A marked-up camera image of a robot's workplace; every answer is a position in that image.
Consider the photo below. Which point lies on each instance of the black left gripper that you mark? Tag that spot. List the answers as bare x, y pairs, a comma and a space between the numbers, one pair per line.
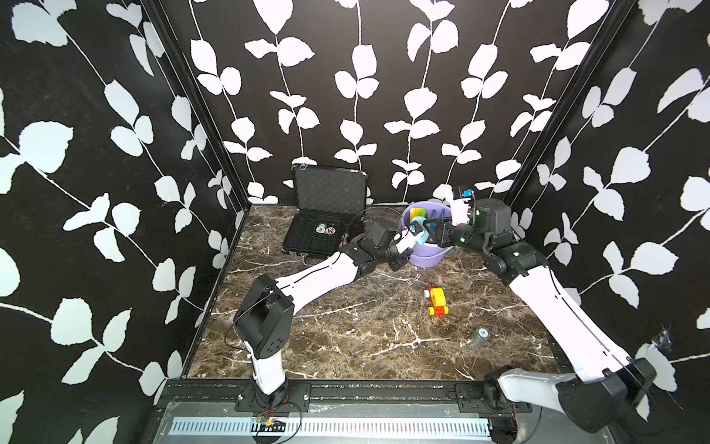
399, 262

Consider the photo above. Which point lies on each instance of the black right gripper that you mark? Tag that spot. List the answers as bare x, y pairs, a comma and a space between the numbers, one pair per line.
444, 232

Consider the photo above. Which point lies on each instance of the light blue toy shovel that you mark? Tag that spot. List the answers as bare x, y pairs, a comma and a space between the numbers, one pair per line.
419, 231

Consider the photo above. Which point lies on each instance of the green toy trowel yellow handle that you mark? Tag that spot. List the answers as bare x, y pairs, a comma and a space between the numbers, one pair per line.
419, 212

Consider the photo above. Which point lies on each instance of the purple plastic bucket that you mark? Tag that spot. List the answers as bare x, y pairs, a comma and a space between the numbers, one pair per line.
429, 254

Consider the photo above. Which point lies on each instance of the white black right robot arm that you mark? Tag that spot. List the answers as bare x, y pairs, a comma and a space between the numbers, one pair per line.
605, 385

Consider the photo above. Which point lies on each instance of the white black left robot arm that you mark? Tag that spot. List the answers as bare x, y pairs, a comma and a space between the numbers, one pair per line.
265, 317

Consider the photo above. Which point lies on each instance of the black open tool case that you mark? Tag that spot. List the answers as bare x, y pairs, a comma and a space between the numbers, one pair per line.
330, 207

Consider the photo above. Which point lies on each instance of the yellow red toy truck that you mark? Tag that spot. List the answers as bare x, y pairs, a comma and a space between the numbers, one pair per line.
438, 302

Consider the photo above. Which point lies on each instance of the small clear tape roll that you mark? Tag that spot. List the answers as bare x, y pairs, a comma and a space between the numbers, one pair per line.
481, 336

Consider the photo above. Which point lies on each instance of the white vented strip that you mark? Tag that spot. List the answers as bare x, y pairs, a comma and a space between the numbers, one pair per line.
334, 427

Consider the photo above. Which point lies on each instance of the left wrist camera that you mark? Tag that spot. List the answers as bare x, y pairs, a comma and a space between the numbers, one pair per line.
406, 242

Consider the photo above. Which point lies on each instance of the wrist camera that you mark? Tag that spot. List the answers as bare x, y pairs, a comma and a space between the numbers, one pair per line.
406, 242
461, 202

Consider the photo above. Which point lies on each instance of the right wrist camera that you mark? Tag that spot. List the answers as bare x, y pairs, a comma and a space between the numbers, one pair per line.
461, 202

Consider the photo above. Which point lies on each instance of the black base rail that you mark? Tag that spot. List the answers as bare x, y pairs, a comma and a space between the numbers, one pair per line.
243, 395

